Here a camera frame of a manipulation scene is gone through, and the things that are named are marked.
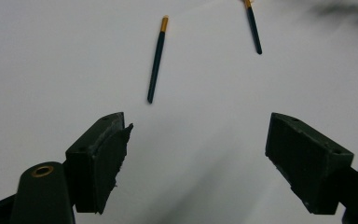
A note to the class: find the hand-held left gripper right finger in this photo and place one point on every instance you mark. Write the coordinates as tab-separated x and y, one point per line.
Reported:
307	161

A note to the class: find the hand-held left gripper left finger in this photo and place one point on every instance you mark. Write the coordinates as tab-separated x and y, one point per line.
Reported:
99	161

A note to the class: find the thin dark makeup brush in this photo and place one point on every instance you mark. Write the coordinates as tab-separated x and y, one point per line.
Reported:
157	60

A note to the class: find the dark makeup brush cream bristles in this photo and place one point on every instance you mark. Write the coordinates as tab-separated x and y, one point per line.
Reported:
254	28

